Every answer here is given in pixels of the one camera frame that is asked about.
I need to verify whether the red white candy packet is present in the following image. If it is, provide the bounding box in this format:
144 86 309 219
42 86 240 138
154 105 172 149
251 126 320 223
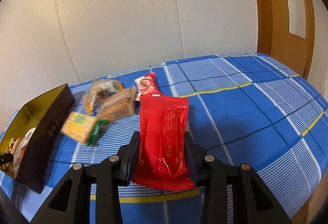
134 72 159 102

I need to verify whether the orange peanut packet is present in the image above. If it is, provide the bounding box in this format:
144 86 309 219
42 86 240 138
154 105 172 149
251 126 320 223
84 79 124 114

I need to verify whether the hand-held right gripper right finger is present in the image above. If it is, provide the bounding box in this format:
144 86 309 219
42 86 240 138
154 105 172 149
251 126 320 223
184 131 293 224

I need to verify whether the green yellow cracker packet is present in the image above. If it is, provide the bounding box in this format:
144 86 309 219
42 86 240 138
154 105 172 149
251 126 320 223
61 111 107 147

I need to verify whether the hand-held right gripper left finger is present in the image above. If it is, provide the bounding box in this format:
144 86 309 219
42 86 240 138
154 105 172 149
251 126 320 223
31 131 141 224

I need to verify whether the blue plaid tablecloth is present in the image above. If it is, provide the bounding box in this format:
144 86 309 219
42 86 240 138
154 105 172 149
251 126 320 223
0 53 328 220

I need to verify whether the yellow seaweed packet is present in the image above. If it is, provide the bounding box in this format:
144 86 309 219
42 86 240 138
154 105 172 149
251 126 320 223
1 137 20 177

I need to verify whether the wooden door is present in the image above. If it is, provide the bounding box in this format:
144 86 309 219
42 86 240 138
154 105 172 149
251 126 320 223
247 0 316 80

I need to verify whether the white long packet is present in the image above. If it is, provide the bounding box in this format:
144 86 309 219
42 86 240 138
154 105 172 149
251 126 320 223
20 128 36 153

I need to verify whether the gold tin box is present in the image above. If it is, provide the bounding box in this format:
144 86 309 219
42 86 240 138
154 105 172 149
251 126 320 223
0 84 75 194

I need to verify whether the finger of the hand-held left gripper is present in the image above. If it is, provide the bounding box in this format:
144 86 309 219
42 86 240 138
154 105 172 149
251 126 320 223
0 153 14 164

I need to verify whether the plain red snack packet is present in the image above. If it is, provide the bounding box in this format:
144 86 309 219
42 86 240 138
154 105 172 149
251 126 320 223
132 95 195 191

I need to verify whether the brown cake packet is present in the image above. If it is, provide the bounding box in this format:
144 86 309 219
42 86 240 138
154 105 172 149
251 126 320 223
97 86 137 122

